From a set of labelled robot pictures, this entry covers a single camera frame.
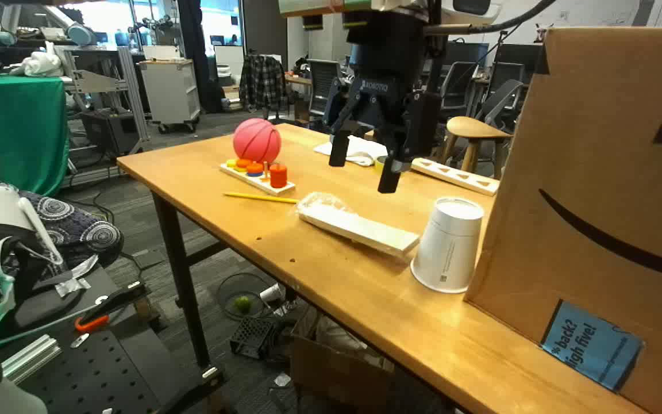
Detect green table cloth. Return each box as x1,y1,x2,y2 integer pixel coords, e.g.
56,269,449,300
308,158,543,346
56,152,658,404
0,73,72,197

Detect tall white cup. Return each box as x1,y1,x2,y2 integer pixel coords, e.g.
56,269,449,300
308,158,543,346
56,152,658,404
409,196,488,297

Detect white rolling cabinet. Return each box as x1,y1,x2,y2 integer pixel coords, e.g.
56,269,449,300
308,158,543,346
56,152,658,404
143,58,202,135

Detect black wire basket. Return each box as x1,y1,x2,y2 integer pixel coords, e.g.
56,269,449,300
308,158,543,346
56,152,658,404
213,269,278,323

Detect large cardboard shipping box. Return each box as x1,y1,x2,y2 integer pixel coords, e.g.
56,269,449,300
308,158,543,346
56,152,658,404
464,28,662,414

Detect long wooden shape board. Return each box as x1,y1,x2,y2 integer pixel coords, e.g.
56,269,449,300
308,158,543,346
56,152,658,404
407,157,502,197

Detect red cylinder peg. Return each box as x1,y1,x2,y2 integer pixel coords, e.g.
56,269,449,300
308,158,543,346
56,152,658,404
269,160,290,191

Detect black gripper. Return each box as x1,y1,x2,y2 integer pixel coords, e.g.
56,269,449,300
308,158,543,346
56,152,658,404
326,14,446,196

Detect seated person patterned trousers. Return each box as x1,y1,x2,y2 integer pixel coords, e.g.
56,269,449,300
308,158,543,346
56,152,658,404
0,106,127,271

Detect white wooden peg board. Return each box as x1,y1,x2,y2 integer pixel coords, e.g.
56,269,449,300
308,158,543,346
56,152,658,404
218,157,297,197

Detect pink rubber basketball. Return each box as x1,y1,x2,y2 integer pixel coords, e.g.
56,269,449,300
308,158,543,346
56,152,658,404
231,118,284,170

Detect orange-handled pliers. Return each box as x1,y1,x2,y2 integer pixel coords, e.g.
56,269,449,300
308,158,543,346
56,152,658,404
72,310,112,336

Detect round wooden stool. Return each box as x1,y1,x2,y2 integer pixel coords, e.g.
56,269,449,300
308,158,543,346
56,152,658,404
441,114,516,175

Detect white rectangular foam block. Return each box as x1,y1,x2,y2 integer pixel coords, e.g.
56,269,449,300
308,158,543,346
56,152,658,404
297,191,423,259

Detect aluminium extrusion bar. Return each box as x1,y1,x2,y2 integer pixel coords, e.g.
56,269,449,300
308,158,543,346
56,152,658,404
0,334,63,384

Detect black metal table frame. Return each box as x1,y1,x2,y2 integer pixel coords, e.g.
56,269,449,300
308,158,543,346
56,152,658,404
150,191,226,386

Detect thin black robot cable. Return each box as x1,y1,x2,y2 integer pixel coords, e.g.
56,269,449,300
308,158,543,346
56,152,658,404
461,0,556,36

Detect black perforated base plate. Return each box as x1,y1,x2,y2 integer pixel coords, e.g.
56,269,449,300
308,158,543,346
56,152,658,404
22,326,223,414

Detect hanging plaid shirt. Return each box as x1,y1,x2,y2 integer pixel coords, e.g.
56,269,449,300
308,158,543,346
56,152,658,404
236,52,290,114

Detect yellow pencil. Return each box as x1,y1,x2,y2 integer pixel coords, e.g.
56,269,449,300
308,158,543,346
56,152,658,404
223,191,299,207

